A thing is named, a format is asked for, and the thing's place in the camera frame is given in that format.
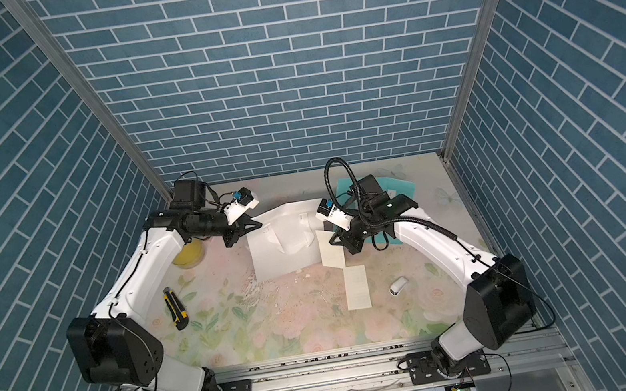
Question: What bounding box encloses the white lined receipt paper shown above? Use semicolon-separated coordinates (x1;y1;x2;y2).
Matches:
316;230;346;269

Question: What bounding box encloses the small grey stapler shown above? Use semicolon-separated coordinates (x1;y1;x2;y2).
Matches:
389;276;409;296

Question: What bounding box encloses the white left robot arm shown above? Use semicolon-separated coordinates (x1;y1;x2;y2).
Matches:
66;188;262;391

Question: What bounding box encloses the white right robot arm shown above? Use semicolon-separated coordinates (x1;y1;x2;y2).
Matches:
317;192;537;377

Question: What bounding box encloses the yellow pen cup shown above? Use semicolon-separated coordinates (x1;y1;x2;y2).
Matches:
172;239;205;269

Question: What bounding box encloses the yellow black utility knife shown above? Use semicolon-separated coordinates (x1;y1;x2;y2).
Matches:
163;287;189;331

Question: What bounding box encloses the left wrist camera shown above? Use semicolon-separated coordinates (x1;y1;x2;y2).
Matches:
222;187;259;225

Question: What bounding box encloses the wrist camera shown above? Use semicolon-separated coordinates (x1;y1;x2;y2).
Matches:
222;187;259;225
316;198;353;231

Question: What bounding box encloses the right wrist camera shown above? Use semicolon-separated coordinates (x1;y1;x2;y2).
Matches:
316;198;353;231

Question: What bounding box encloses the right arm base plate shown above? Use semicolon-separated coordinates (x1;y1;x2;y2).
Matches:
398;350;491;386

